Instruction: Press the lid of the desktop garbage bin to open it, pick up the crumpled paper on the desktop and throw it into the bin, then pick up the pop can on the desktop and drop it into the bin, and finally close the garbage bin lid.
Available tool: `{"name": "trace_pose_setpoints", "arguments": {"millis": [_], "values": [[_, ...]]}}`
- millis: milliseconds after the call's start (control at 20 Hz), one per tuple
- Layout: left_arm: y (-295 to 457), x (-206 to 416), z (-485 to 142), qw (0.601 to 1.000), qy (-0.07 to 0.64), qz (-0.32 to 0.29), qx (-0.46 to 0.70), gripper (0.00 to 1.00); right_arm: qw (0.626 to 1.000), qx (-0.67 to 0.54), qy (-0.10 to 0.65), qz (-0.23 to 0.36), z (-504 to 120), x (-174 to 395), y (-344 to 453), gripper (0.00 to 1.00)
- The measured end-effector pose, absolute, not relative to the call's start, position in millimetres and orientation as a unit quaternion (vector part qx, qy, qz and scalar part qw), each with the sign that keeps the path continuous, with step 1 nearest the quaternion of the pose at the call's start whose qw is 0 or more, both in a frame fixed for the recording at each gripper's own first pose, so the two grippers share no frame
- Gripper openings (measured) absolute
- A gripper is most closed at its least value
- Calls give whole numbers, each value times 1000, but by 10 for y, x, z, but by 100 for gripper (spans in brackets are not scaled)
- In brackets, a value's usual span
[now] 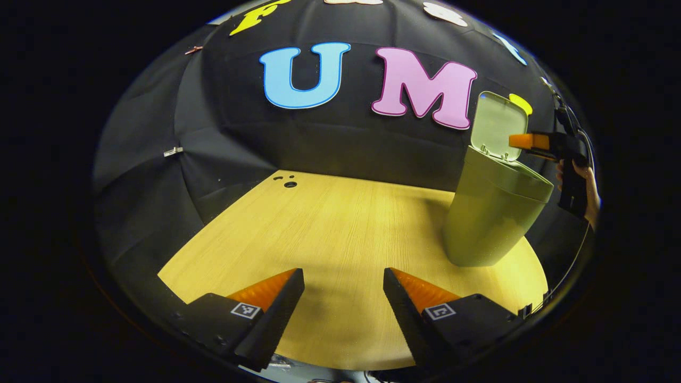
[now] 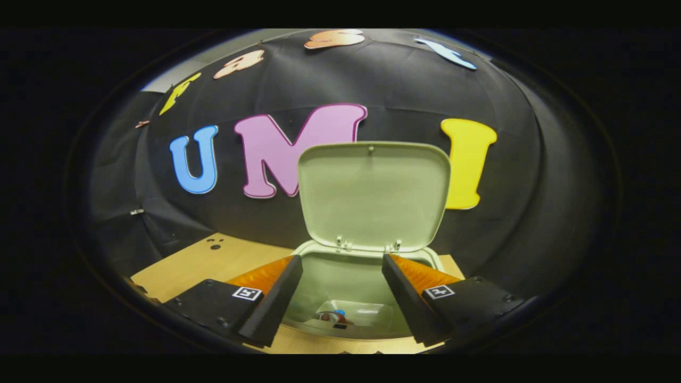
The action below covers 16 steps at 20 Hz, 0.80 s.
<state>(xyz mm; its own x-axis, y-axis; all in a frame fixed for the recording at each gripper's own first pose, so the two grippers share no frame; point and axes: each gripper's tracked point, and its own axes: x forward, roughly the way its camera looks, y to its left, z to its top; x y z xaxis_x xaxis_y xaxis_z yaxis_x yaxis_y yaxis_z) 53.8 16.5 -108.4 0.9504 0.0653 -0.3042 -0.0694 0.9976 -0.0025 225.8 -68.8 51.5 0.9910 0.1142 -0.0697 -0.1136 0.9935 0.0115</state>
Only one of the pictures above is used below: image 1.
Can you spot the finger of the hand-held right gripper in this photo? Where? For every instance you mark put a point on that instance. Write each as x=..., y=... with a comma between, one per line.
x=526, y=141
x=542, y=156

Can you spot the white cloth clip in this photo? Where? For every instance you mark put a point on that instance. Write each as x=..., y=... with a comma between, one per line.
x=173, y=151

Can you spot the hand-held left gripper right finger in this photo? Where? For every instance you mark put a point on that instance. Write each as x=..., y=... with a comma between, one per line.
x=407, y=319

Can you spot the wooden desktop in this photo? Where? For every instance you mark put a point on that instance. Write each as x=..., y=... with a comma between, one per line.
x=346, y=229

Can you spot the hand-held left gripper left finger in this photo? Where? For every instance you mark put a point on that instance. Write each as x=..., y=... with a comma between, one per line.
x=276, y=314

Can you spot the copper cloth clip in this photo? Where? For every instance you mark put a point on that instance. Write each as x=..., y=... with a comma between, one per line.
x=193, y=50

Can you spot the black backdrop cloth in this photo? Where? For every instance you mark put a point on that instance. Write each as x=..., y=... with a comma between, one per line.
x=159, y=159

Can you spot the green desktop garbage bin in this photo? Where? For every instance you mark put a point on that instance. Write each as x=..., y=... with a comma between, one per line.
x=489, y=218

